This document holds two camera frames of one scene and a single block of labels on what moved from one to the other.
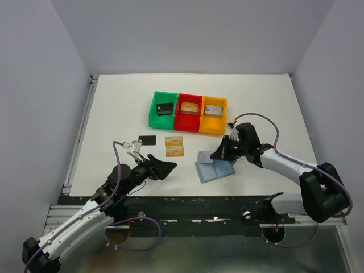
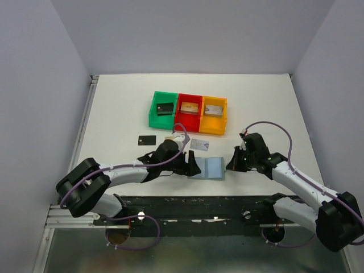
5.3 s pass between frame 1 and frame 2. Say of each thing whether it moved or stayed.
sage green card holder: moved
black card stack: stayed
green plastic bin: stayed
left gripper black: moved
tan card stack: stayed
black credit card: stayed
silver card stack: stayed
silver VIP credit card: moved
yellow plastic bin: stayed
